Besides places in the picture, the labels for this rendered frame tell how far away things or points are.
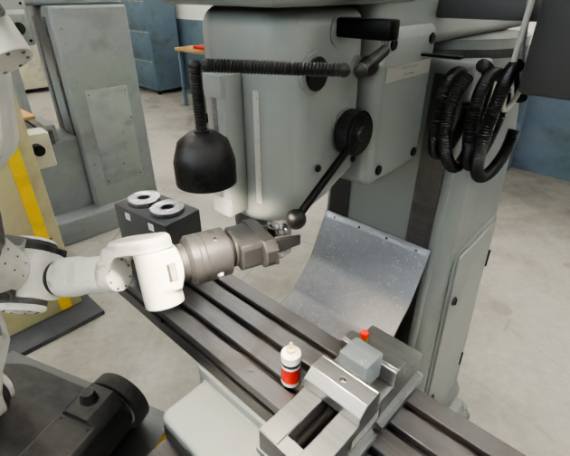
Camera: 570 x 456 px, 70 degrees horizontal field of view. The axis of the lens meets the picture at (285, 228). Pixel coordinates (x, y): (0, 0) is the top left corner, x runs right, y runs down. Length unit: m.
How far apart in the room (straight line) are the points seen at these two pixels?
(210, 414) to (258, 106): 0.69
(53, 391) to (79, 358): 0.92
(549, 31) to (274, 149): 0.40
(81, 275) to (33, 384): 0.86
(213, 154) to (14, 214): 2.01
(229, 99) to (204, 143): 0.14
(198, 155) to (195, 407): 0.69
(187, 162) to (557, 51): 0.51
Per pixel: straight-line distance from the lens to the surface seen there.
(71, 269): 0.80
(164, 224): 1.09
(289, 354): 0.84
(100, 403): 1.40
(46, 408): 1.51
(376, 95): 0.70
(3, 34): 0.60
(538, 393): 2.40
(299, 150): 0.60
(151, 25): 7.90
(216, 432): 0.99
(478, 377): 2.34
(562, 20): 0.70
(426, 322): 1.21
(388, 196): 1.06
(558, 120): 4.85
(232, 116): 0.59
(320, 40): 0.59
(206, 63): 0.45
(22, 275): 0.81
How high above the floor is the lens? 1.65
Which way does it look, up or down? 30 degrees down
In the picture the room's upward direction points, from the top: straight up
